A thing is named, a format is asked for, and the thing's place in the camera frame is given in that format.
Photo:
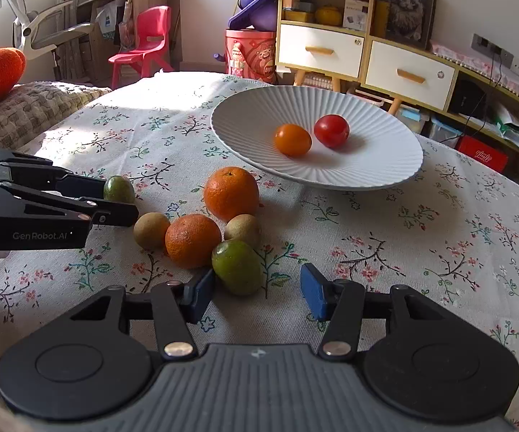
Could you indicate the purple toy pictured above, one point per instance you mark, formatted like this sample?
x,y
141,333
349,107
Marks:
x,y
259,13

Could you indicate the brown longan fruit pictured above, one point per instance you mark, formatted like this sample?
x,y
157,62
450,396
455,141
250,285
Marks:
x,y
243,228

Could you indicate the floral tablecloth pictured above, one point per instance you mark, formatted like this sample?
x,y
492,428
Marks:
x,y
421,243

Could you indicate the grey wall socket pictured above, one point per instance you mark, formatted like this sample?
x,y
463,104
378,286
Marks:
x,y
489,47

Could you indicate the yellow pumpkin ornament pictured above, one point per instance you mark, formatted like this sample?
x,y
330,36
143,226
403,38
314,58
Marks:
x,y
328,15

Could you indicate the clear storage box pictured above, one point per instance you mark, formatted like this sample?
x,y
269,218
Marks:
x,y
410,119
444,132

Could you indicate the white carton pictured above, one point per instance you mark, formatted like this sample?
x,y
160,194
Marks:
x,y
355,13

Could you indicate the black speaker box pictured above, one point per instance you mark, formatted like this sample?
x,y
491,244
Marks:
x,y
466,96

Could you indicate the orange tomato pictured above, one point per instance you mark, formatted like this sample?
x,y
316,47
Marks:
x,y
292,140

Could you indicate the yellow box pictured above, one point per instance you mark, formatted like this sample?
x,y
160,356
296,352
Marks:
x,y
296,15

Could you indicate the red printed drum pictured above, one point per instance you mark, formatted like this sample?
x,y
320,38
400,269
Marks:
x,y
250,54

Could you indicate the clear box with beads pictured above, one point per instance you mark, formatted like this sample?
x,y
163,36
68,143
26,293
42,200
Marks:
x,y
318,82

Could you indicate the tall wooden shelf cabinet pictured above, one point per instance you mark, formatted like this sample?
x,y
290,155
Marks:
x,y
322,49

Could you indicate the brown kiwi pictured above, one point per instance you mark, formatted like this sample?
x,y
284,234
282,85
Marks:
x,y
151,230

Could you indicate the grey knit blanket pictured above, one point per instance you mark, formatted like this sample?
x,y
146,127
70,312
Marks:
x,y
29,108

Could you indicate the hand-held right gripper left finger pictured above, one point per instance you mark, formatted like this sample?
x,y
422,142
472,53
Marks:
x,y
203,294

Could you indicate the pink plastic chair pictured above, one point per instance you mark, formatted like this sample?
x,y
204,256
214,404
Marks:
x,y
149,31

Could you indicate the framed cat picture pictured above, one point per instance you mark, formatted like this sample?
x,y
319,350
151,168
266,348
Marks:
x,y
408,6

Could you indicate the green jujube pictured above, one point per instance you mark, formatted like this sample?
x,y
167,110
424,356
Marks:
x,y
237,267
120,189

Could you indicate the red box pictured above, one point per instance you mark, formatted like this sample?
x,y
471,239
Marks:
x,y
482,154

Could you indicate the orange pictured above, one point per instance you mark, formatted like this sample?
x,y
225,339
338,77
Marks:
x,y
231,192
192,240

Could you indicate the pink lace cloth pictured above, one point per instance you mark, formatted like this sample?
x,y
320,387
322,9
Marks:
x,y
466,56

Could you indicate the red tomato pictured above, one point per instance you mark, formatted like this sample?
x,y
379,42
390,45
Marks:
x,y
331,131

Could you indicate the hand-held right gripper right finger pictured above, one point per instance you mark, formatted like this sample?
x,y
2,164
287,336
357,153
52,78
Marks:
x,y
313,290

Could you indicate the orange plush pillow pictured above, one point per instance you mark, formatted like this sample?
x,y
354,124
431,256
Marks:
x,y
0,69

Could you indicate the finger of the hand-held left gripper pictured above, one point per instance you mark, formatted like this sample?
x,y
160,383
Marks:
x,y
83,185
115,216

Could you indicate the white office chair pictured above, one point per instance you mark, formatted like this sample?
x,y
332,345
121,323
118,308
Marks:
x,y
38,27

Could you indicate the white ribbed plate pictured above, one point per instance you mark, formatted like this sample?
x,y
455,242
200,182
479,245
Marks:
x,y
259,117

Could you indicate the white and green bag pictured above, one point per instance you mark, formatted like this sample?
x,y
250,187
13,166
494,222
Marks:
x,y
513,126

